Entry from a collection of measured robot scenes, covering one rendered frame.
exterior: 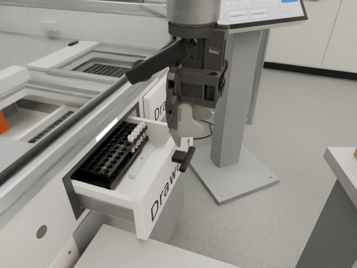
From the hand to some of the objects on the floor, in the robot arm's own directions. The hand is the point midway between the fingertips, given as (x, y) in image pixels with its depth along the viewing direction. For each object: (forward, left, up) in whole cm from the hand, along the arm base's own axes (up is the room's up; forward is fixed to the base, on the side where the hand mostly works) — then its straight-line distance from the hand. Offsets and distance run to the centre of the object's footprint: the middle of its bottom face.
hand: (178, 134), depth 50 cm
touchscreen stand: (-46, -84, -101) cm, 140 cm away
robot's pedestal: (-55, +6, -98) cm, 112 cm away
